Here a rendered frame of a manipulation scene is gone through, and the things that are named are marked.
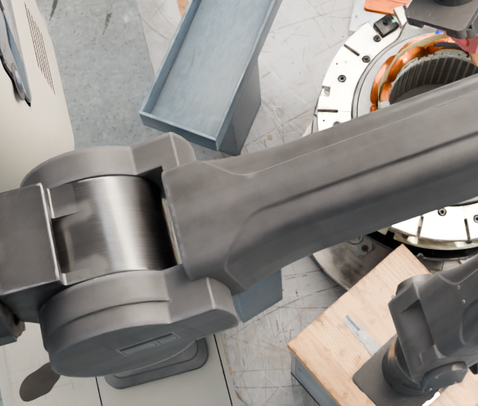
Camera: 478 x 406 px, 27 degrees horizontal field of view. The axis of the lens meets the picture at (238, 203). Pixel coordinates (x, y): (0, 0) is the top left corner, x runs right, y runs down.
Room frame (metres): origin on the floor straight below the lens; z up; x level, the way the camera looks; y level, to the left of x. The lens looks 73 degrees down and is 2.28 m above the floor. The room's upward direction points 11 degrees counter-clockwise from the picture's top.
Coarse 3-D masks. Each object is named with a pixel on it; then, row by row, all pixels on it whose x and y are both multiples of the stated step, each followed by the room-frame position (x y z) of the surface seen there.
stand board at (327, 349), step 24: (384, 264) 0.25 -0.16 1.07; (408, 264) 0.25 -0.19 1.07; (360, 288) 0.23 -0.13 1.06; (384, 288) 0.22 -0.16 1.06; (336, 312) 0.21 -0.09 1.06; (360, 312) 0.20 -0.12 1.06; (384, 312) 0.19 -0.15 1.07; (312, 336) 0.18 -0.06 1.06; (336, 336) 0.18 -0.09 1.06; (384, 336) 0.17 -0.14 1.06; (312, 360) 0.15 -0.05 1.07; (336, 360) 0.15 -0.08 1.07; (360, 360) 0.14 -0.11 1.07; (336, 384) 0.12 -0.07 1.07; (456, 384) 0.09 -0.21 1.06
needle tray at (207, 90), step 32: (192, 0) 0.65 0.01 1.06; (224, 0) 0.67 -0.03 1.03; (256, 0) 0.66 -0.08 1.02; (192, 32) 0.63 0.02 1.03; (224, 32) 0.62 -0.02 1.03; (256, 32) 0.61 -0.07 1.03; (160, 64) 0.57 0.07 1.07; (192, 64) 0.58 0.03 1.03; (224, 64) 0.57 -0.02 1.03; (256, 64) 0.60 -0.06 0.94; (160, 96) 0.54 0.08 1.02; (192, 96) 0.53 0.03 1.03; (224, 96) 0.53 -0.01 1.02; (256, 96) 0.59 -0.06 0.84; (160, 128) 0.49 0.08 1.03; (192, 128) 0.49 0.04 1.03; (224, 128) 0.47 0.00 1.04
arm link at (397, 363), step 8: (392, 344) 0.12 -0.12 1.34; (400, 344) 0.11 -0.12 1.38; (392, 352) 0.11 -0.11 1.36; (400, 352) 0.11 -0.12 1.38; (392, 360) 0.10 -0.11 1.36; (400, 360) 0.10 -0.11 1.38; (392, 368) 0.10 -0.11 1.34; (400, 368) 0.09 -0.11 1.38; (408, 368) 0.09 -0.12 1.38; (400, 376) 0.09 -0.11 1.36; (408, 376) 0.08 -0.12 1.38; (408, 384) 0.08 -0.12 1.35; (416, 384) 0.08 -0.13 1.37
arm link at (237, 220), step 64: (384, 128) 0.16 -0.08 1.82; (448, 128) 0.15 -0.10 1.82; (192, 192) 0.15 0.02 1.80; (256, 192) 0.15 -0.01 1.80; (320, 192) 0.14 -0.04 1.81; (384, 192) 0.13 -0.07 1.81; (448, 192) 0.13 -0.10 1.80; (192, 256) 0.12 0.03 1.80; (256, 256) 0.12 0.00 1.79; (64, 320) 0.10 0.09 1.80; (128, 320) 0.10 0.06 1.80; (192, 320) 0.09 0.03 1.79
